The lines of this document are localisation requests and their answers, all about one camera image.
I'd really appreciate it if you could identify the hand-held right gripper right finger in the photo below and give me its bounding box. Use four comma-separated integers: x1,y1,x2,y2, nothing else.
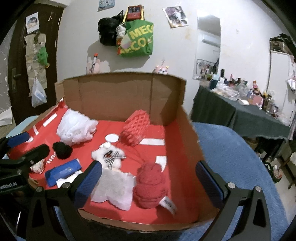
195,160,271,241

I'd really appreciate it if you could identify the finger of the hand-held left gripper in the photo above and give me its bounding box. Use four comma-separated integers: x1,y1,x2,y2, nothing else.
0,132,29,154
0,143,50,177

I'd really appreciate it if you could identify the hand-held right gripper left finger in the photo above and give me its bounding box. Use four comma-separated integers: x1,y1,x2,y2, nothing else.
26,160,102,241

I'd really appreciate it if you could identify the cream crochet scrunchie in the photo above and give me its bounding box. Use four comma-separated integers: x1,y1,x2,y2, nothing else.
31,159,46,175

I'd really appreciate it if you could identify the white soft cloth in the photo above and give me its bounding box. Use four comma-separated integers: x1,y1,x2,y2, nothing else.
91,168,136,211

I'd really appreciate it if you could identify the black scrunchie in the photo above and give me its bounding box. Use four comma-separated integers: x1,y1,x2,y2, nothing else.
52,141,73,160

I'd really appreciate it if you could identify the blue cloth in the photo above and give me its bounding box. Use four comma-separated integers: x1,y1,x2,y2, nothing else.
45,159,83,188

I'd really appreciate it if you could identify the red-lined cardboard box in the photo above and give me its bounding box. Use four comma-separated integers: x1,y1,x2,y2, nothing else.
28,73,220,232

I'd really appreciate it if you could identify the white mesh bath pouf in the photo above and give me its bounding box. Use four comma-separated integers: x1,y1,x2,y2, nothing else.
56,108,99,147

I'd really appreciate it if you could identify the red knitted item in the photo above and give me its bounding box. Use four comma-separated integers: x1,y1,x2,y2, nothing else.
132,162,178,215

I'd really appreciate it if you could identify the red bubble knit pouch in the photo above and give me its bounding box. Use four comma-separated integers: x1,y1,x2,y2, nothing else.
120,110,150,147

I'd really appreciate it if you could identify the light blue sheet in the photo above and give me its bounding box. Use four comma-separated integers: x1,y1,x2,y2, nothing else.
4,115,39,140

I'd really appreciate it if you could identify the white paper sheet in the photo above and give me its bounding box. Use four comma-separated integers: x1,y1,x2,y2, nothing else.
0,106,12,127

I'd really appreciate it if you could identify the blue fleece blanket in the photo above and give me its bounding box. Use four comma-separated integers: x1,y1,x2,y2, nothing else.
53,122,290,241

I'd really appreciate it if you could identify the clear plastic bag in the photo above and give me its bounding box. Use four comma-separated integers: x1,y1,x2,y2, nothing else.
31,77,48,108

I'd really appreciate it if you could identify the floor basket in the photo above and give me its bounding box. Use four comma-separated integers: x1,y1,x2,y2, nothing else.
265,161,284,184

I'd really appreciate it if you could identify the table with dark green cloth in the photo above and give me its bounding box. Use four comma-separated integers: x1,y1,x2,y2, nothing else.
190,85,291,145

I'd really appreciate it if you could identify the clear hanging organizer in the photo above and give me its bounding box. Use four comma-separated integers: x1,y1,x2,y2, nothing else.
24,32,47,98

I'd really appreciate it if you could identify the dark wooden door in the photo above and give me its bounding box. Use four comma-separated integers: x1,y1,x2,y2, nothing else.
7,3,65,127

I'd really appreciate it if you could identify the green plush toy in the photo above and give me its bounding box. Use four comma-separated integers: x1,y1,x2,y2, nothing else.
36,46,49,67

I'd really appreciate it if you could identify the clutter of small table items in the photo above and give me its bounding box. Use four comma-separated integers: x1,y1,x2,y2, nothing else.
196,68,290,126

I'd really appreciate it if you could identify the white stick with red tip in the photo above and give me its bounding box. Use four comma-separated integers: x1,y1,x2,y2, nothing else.
91,53,99,74

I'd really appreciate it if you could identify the photo on door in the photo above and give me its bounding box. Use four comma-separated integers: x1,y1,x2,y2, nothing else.
25,15,39,33

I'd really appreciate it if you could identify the small pink plush toy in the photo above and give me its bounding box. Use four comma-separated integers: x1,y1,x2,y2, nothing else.
153,64,170,75

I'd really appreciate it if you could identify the white wardrobe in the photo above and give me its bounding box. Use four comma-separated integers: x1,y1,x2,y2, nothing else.
268,50,296,114

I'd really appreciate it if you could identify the black bag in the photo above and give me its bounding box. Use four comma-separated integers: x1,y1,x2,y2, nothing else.
97,10,124,46

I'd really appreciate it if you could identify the green tote bag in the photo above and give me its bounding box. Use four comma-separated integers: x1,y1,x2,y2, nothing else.
116,19,154,57

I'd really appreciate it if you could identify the dark suitcase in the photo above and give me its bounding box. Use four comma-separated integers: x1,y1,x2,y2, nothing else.
269,34,293,53

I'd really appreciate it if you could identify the red bag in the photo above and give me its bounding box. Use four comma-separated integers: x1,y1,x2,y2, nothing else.
125,5,143,20

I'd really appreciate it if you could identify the door handle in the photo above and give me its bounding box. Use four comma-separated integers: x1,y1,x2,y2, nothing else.
8,68,17,91

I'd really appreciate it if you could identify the wall mirror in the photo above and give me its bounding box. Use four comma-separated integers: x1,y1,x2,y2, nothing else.
193,9,222,81

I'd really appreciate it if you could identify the white plush keychain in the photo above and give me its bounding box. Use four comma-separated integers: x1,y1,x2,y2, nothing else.
115,23,127,38

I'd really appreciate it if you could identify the small wall poster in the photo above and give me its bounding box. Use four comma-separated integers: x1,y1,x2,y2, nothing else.
97,0,116,12

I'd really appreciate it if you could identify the photo collage wall poster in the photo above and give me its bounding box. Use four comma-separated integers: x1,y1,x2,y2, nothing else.
162,6,189,29

